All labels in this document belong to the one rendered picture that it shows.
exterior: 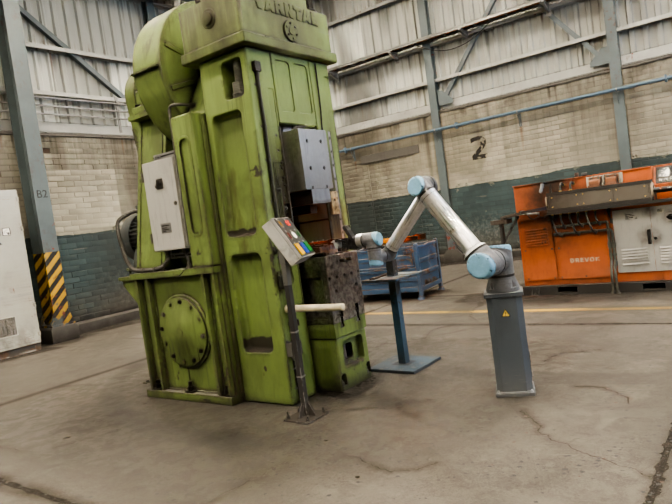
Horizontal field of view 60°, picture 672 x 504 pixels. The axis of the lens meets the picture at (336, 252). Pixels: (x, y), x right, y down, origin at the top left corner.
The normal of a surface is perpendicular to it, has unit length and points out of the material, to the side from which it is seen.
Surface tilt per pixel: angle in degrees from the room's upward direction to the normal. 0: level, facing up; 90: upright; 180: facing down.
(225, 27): 90
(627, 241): 90
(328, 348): 89
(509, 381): 90
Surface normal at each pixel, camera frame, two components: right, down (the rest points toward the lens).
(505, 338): -0.28, 0.09
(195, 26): -0.58, 0.12
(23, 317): 0.81, -0.08
